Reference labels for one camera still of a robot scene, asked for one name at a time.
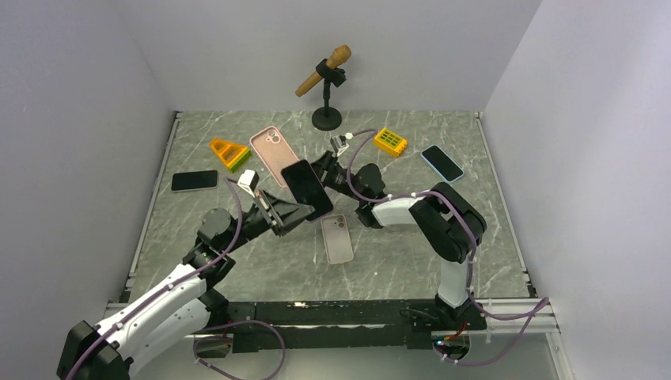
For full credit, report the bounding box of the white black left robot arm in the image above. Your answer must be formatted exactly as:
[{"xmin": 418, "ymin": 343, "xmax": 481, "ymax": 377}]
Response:
[{"xmin": 56, "ymin": 190, "xmax": 314, "ymax": 379}]

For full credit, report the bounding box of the orange green toy block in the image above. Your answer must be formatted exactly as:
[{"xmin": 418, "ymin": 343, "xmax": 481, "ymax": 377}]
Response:
[{"xmin": 209, "ymin": 139, "xmax": 252, "ymax": 173}]

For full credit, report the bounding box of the yellow toy brick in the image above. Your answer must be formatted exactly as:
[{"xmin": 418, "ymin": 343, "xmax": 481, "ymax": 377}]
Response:
[{"xmin": 373, "ymin": 127, "xmax": 408, "ymax": 158}]

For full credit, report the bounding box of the black smartphone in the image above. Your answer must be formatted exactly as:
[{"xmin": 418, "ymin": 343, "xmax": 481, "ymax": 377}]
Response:
[
  {"xmin": 281, "ymin": 160, "xmax": 334, "ymax": 221},
  {"xmin": 170, "ymin": 169, "xmax": 219, "ymax": 192}
]

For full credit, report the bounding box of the beige phone case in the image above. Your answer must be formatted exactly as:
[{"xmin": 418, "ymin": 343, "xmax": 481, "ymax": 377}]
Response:
[{"xmin": 320, "ymin": 215, "xmax": 354, "ymax": 264}]

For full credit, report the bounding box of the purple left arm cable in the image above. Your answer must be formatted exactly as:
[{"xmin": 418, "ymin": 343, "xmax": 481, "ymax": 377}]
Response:
[{"xmin": 63, "ymin": 177, "xmax": 286, "ymax": 380}]

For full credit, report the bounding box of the phone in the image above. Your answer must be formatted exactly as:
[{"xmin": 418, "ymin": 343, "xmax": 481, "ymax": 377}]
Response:
[
  {"xmin": 249, "ymin": 126, "xmax": 299, "ymax": 188},
  {"xmin": 420, "ymin": 145, "xmax": 464, "ymax": 184}
]

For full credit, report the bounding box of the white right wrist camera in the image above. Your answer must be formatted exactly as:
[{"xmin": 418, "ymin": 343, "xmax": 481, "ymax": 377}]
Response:
[{"xmin": 330, "ymin": 132, "xmax": 354, "ymax": 158}]

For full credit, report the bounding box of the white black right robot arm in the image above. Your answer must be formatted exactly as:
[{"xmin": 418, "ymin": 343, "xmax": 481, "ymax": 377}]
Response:
[{"xmin": 311, "ymin": 150, "xmax": 487, "ymax": 329}]

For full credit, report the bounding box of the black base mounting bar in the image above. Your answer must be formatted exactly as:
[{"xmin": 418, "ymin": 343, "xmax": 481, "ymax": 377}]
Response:
[{"xmin": 207, "ymin": 298, "xmax": 487, "ymax": 353}]

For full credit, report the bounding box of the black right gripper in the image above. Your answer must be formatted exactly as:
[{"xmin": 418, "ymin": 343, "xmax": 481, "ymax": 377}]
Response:
[{"xmin": 285, "ymin": 150, "xmax": 366, "ymax": 203}]

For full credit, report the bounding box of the wooden microphone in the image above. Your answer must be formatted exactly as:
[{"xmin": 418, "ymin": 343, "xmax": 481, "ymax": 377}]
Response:
[{"xmin": 294, "ymin": 44, "xmax": 352, "ymax": 97}]

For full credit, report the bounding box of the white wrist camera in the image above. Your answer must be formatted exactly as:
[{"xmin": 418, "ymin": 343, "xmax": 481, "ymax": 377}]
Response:
[
  {"xmin": 237, "ymin": 169, "xmax": 260, "ymax": 197},
  {"xmin": 330, "ymin": 132, "xmax": 354, "ymax": 158}
]

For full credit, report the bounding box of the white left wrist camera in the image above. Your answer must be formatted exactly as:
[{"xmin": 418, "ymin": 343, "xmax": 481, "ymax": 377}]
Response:
[{"xmin": 237, "ymin": 169, "xmax": 260, "ymax": 197}]

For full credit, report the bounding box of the black microphone stand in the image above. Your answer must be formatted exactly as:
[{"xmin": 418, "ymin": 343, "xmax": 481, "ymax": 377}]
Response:
[{"xmin": 311, "ymin": 80, "xmax": 343, "ymax": 131}]

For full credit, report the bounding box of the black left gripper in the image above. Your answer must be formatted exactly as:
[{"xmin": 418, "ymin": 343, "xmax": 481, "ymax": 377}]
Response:
[{"xmin": 222, "ymin": 188, "xmax": 315, "ymax": 253}]

